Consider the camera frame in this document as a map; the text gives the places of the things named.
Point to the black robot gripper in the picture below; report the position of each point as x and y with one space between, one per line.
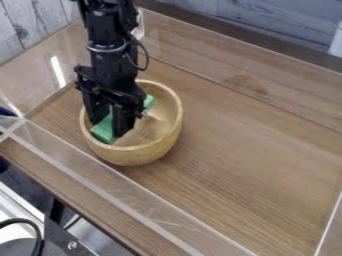
107 83

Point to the green rectangular block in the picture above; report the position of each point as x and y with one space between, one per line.
101 130

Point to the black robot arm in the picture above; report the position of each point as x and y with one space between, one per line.
109 20

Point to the brown wooden bowl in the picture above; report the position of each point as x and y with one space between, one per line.
153 135

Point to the blue object at left edge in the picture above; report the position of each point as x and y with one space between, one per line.
5 112

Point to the black metal table leg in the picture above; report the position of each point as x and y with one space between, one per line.
56 211

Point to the clear acrylic corner bracket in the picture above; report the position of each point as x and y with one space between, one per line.
137 32

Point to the clear acrylic tray wall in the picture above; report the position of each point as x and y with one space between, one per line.
250 184

